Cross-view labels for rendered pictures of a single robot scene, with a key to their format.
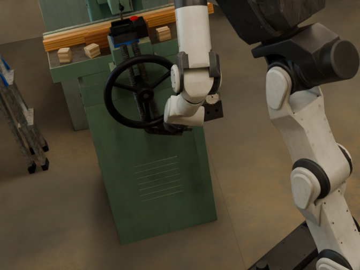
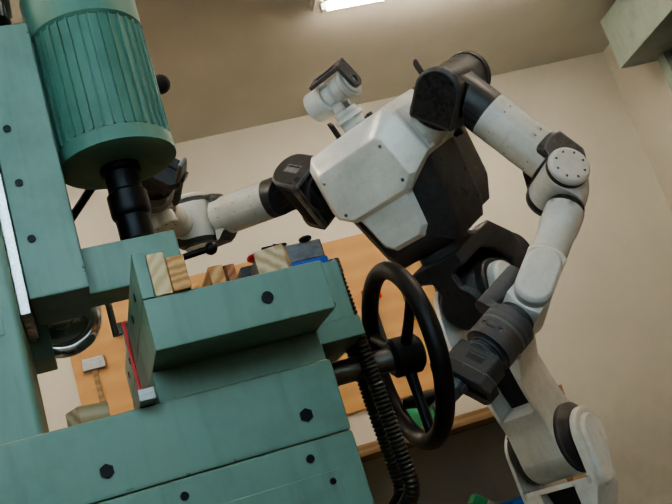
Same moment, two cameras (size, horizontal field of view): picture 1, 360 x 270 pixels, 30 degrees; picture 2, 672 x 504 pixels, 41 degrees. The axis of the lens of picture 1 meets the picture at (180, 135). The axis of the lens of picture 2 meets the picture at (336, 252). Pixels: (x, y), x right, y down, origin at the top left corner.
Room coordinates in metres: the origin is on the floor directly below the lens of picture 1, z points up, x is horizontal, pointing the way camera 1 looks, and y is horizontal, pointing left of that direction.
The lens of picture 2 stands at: (2.34, 1.42, 0.63)
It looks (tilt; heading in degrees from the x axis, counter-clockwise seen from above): 15 degrees up; 259
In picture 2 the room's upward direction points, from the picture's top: 18 degrees counter-clockwise
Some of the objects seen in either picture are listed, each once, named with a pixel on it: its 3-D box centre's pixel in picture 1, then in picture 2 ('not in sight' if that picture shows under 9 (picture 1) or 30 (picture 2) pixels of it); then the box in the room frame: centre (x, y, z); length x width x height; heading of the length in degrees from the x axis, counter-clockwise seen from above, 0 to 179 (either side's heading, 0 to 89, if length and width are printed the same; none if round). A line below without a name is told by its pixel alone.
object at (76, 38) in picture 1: (129, 26); (163, 344); (2.38, 0.12, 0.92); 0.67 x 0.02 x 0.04; 98
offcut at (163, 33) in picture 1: (163, 33); not in sight; (2.26, -0.01, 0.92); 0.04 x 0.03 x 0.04; 104
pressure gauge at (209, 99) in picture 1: (211, 97); not in sight; (2.20, -0.14, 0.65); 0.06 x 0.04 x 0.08; 98
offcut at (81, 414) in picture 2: not in sight; (89, 423); (2.49, 0.23, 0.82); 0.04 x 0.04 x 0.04; 35
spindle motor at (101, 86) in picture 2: not in sight; (96, 77); (2.37, 0.14, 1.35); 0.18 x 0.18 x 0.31
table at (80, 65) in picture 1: (129, 51); (246, 354); (2.27, 0.13, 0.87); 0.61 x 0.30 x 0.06; 98
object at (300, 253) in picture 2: (128, 30); (280, 267); (2.18, 0.11, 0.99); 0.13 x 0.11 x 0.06; 98
